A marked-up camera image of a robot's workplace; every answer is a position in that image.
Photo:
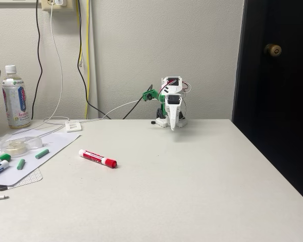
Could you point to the red Expo marker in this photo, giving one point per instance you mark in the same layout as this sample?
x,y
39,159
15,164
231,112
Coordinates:
x,y
96,157

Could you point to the green Expo marker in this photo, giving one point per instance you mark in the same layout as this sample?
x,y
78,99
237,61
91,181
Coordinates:
x,y
1,157

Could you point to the dark door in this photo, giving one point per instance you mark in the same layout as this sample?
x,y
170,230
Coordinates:
x,y
280,113

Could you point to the brass door knob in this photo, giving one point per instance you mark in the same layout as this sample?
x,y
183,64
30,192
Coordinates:
x,y
273,50

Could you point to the white paper sheet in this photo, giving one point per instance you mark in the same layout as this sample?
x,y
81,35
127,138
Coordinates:
x,y
55,143

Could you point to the green chalk stick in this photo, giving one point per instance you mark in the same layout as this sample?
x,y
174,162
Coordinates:
x,y
20,164
42,153

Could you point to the white charger plug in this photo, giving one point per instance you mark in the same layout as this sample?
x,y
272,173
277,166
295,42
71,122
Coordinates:
x,y
60,2

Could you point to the clear tape dispenser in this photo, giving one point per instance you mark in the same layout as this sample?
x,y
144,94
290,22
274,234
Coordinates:
x,y
20,145

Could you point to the jasmine tea plastic bottle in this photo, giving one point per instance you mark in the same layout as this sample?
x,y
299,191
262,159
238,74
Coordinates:
x,y
15,100

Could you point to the small black card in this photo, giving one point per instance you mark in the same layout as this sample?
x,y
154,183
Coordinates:
x,y
2,187

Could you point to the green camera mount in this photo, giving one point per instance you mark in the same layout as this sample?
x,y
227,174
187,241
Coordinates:
x,y
152,94

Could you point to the white wall conduit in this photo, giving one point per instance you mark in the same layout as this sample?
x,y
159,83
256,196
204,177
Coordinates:
x,y
93,50

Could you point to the white switch plate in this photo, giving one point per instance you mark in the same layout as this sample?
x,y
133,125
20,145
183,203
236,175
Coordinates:
x,y
73,126

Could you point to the beige wall outlet plate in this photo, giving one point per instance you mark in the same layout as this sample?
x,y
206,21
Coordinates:
x,y
46,6

